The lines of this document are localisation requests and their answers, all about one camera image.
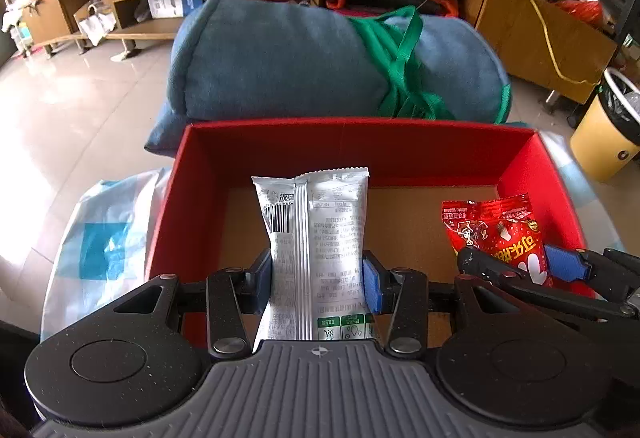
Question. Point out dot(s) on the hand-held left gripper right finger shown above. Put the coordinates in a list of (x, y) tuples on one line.
[(372, 285)]

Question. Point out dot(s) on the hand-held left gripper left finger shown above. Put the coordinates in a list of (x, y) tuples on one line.
[(264, 283)]

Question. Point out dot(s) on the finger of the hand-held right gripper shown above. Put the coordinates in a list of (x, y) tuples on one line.
[(562, 263), (480, 260)]

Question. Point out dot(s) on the red snack packet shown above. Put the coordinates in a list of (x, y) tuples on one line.
[(500, 228)]

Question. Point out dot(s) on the silver snack packet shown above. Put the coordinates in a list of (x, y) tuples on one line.
[(320, 238)]

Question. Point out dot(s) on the red cardboard box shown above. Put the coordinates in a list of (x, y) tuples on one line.
[(350, 148)]

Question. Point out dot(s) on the yellow trash bin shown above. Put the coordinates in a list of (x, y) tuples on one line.
[(600, 138)]

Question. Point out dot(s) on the white and blue plastic bag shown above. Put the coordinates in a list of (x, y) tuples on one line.
[(100, 238)]

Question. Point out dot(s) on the blue cushion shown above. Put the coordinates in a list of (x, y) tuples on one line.
[(165, 130)]

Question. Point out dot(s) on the blue rolled blanket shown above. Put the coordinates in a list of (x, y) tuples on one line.
[(275, 58)]

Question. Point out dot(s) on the wooden television cabinet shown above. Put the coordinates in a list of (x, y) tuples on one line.
[(525, 28)]

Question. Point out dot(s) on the red plastic bag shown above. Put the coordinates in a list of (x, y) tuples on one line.
[(580, 12)]

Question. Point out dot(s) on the white and blue carton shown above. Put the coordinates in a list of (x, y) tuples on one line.
[(165, 5)]

